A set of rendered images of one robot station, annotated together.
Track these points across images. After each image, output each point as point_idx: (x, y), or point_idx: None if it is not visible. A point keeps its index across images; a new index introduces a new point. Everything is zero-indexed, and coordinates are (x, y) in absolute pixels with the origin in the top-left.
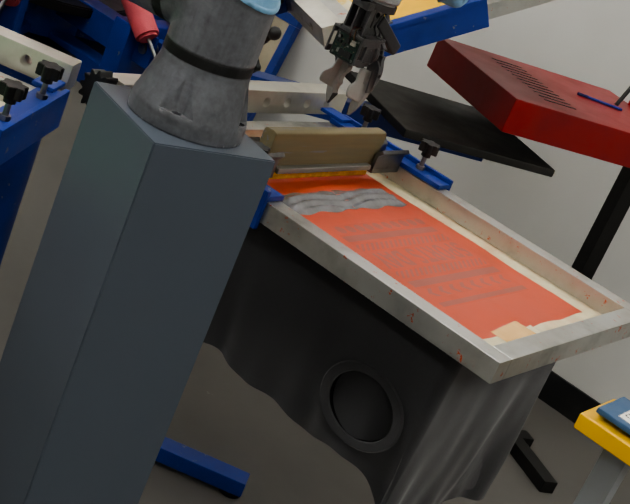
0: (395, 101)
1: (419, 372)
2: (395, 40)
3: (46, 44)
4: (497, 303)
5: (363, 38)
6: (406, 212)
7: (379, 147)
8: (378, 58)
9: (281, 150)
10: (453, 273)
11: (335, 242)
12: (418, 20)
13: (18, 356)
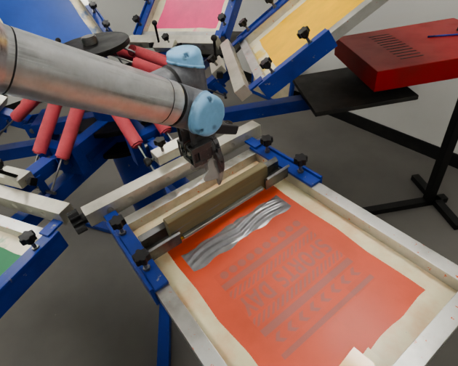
0: (315, 88)
1: None
2: (229, 127)
3: (121, 147)
4: (340, 322)
5: (190, 150)
6: (288, 216)
7: (265, 174)
8: (216, 150)
9: (180, 226)
10: (307, 290)
11: (192, 327)
12: (288, 64)
13: None
